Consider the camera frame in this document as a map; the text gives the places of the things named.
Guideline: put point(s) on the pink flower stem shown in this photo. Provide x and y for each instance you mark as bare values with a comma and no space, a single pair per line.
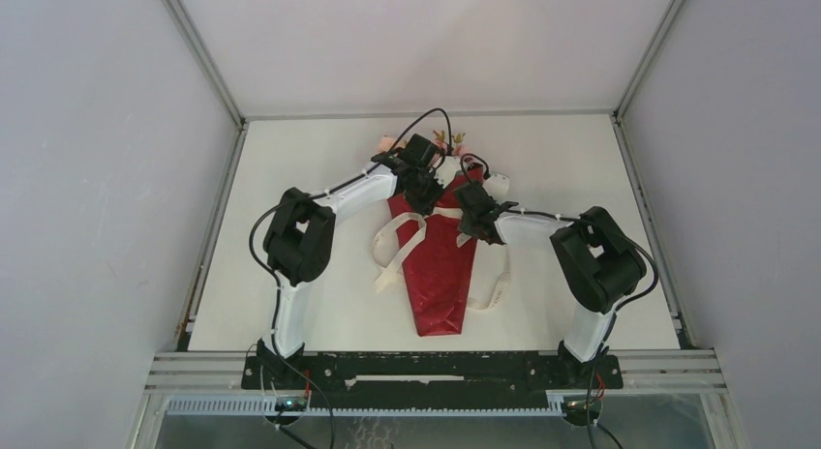
458,147
441,140
386,144

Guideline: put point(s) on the cream ribbon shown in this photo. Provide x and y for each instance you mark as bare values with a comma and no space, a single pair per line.
391,269

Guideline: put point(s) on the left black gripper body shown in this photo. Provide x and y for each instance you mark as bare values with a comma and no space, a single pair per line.
426,191

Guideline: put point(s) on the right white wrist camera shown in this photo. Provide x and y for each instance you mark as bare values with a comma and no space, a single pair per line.
497,186

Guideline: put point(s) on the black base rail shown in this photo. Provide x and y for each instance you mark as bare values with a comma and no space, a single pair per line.
387,381

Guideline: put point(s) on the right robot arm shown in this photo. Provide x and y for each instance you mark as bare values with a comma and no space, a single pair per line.
604,269

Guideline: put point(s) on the red wrapping paper sheet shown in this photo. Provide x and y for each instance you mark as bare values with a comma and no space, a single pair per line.
437,271

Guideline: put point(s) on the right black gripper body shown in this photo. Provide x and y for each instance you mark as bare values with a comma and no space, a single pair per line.
467,224

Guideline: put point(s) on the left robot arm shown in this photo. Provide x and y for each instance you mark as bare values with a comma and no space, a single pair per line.
298,242

